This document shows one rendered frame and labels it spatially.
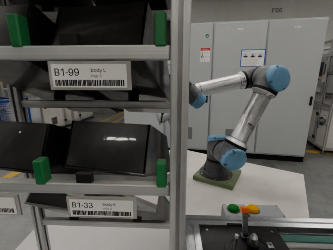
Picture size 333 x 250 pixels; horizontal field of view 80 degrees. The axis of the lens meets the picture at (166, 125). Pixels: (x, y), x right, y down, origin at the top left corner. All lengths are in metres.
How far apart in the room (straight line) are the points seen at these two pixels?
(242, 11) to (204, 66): 5.07
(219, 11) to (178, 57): 8.10
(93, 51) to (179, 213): 0.21
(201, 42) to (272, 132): 1.91
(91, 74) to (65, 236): 0.77
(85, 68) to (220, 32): 3.37
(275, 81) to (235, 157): 0.38
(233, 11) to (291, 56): 4.91
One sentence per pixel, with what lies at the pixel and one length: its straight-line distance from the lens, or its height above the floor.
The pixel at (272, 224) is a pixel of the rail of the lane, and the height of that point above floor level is 0.96.
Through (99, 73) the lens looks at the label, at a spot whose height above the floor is 1.44.
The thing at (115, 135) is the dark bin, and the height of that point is 1.35.
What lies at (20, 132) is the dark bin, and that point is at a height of 1.36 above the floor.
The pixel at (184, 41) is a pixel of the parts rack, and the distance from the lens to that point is 0.21.
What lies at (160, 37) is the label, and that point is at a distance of 0.22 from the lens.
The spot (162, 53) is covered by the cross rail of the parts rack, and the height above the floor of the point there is 1.46.
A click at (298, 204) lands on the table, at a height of 0.86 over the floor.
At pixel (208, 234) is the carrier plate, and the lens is 0.70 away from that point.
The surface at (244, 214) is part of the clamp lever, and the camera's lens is 0.65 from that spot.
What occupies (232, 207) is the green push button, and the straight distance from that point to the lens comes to 0.82.
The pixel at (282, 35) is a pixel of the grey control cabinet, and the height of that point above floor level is 2.01.
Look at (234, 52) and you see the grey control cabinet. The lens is 3.53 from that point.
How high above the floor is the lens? 1.44
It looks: 14 degrees down
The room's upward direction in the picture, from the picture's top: straight up
